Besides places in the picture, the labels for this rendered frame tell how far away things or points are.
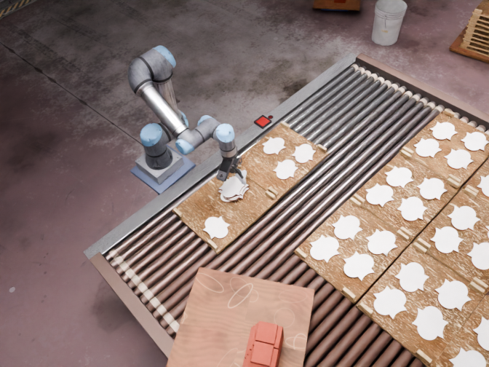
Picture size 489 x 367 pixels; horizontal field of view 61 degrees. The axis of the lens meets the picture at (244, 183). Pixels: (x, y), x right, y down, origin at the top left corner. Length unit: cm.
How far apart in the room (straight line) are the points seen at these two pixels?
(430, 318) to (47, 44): 481
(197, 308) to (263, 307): 27
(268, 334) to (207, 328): 30
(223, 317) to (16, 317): 192
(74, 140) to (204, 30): 194
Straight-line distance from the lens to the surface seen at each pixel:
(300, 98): 265
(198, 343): 174
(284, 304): 176
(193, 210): 214
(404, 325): 191
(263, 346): 154
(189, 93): 421
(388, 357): 187
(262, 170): 224
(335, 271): 194
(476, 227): 222
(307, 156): 229
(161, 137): 222
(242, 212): 209
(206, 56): 463
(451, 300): 199
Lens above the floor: 269
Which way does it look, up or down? 53 degrees down
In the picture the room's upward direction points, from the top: 8 degrees counter-clockwise
